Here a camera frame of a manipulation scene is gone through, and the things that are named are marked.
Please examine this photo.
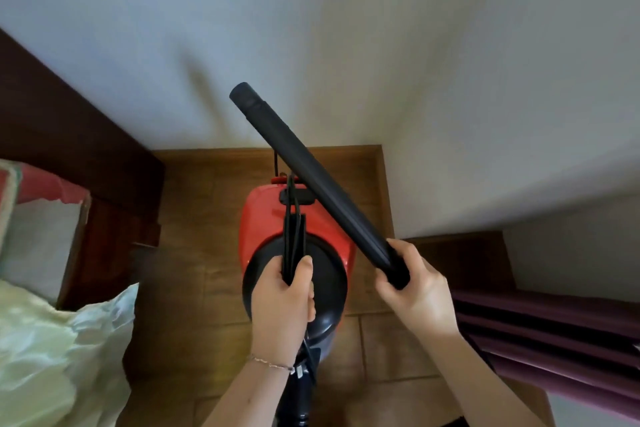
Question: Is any person's left hand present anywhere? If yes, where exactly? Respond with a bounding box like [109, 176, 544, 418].
[249, 255, 317, 369]

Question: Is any person's right hand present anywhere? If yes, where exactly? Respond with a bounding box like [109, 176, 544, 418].
[375, 238, 461, 342]

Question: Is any black power cord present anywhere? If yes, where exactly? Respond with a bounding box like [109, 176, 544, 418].
[272, 149, 313, 382]

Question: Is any person's left forearm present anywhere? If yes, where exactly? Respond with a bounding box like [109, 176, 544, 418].
[202, 359, 297, 427]

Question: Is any person's right forearm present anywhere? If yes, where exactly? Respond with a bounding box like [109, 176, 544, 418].
[422, 330, 549, 427]

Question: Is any purple curtain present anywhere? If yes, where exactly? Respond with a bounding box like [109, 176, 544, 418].
[449, 289, 640, 422]

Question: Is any wooden skirting board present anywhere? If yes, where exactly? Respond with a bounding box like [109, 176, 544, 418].
[152, 143, 506, 242]

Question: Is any pale green bedspread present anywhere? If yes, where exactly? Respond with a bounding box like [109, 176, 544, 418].
[0, 280, 140, 427]

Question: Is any thin silver bracelet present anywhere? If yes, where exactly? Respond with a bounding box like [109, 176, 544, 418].
[245, 354, 297, 376]

